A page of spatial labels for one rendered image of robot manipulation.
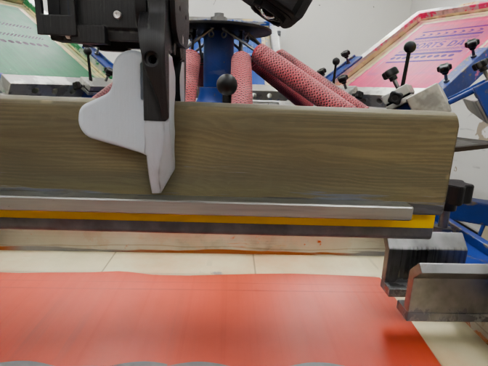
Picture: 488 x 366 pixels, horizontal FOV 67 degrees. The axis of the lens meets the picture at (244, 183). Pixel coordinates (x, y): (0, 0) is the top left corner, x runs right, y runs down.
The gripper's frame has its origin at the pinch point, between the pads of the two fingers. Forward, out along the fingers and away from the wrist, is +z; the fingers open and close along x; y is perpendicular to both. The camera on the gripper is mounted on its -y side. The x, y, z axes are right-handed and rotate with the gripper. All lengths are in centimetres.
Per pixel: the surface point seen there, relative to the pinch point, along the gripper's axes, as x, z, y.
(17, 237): -14.3, 12.0, 20.6
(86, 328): 0.2, 13.6, 7.1
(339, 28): -412, -75, -122
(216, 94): -79, -4, 0
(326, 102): -59, -4, -26
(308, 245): -14.3, 12.2, -14.1
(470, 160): -264, 45, -200
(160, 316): -1.6, 13.6, 1.4
